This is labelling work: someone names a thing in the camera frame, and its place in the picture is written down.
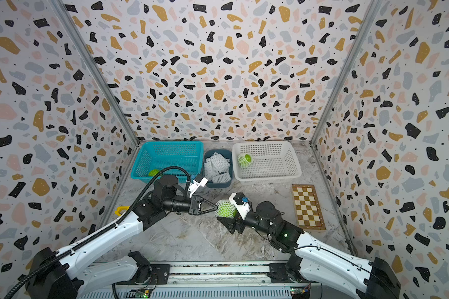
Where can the white plastic basket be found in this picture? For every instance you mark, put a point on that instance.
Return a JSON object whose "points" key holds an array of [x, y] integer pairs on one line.
{"points": [[274, 162]]}

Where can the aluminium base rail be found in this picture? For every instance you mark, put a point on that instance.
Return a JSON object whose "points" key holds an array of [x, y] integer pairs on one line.
{"points": [[224, 280]]}

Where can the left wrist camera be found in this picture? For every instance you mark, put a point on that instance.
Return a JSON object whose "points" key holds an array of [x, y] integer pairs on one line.
{"points": [[198, 181]]}

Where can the pile of white foam nets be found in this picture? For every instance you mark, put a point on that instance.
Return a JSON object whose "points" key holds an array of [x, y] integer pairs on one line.
{"points": [[217, 169]]}

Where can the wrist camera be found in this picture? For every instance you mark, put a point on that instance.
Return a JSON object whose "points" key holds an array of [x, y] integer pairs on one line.
{"points": [[198, 181], [241, 203]]}

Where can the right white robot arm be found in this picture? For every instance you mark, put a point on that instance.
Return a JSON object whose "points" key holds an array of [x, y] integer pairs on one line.
{"points": [[311, 259]]}

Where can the dark teal small bin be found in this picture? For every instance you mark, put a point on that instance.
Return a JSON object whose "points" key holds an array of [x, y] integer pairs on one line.
{"points": [[227, 154]]}

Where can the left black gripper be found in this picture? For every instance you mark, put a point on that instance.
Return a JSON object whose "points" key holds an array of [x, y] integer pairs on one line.
{"points": [[199, 200]]}

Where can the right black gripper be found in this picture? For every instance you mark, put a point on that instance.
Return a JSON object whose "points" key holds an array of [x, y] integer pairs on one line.
{"points": [[230, 221]]}

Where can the white foam net sleeve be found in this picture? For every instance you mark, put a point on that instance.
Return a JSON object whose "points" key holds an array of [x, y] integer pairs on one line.
{"points": [[220, 207], [242, 162]]}

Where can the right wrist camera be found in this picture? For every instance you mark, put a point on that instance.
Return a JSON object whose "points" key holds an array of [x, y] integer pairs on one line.
{"points": [[241, 203]]}

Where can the yellow triangular plastic piece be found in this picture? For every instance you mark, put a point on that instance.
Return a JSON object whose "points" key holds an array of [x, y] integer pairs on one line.
{"points": [[121, 210]]}

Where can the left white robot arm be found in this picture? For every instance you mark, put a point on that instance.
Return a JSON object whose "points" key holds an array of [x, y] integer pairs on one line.
{"points": [[69, 273]]}

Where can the wooden chessboard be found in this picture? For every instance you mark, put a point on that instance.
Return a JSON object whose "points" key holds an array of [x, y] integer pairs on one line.
{"points": [[308, 211]]}

